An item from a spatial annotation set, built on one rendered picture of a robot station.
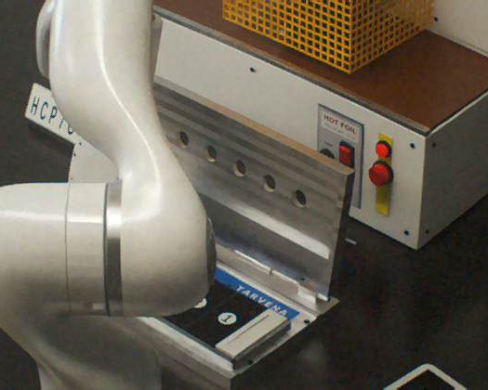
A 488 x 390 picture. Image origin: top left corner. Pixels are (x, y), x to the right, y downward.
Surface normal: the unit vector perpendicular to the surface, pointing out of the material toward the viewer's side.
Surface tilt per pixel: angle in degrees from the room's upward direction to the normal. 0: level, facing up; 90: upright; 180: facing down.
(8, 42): 0
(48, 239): 43
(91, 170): 78
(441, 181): 90
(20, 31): 0
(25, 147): 0
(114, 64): 34
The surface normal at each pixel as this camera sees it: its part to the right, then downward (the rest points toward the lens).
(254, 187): -0.66, 0.29
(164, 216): 0.19, -0.36
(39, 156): 0.00, -0.81
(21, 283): -0.02, 0.42
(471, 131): 0.75, 0.39
